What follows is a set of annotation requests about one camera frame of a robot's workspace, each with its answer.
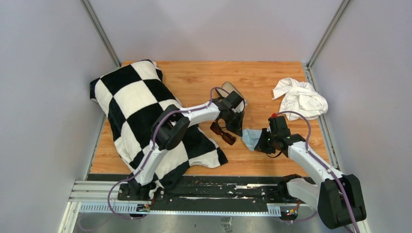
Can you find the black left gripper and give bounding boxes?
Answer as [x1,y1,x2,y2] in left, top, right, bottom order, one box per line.
[224,110,244,137]

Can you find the light blue cleaning cloth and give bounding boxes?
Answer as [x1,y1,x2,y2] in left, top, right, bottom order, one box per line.
[241,128,262,151]

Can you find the tortoiseshell brown sunglasses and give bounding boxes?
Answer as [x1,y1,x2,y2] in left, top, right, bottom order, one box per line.
[210,121,236,146]

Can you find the black glasses case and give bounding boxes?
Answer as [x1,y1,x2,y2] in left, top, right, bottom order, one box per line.
[216,81,247,112]

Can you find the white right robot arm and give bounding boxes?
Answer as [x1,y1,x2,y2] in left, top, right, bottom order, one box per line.
[255,114,367,231]

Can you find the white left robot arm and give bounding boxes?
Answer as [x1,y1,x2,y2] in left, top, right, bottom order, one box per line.
[126,91,246,200]

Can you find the crumpled white cloth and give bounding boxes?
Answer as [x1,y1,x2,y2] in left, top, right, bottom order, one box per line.
[273,78,328,121]

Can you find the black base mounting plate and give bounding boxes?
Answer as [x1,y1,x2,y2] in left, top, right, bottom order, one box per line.
[116,176,299,214]

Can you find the black white checkered pillow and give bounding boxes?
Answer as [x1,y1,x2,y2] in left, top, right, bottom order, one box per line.
[90,59,228,198]

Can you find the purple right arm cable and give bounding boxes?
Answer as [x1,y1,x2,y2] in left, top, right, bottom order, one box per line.
[272,111,361,233]

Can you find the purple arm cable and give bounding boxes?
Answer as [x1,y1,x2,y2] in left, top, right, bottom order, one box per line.
[107,86,231,220]
[272,111,361,233]

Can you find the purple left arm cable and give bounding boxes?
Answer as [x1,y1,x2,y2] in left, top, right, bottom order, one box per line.
[107,86,231,220]

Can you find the aluminium frame rail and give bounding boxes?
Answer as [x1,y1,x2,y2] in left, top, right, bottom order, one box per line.
[59,174,366,233]

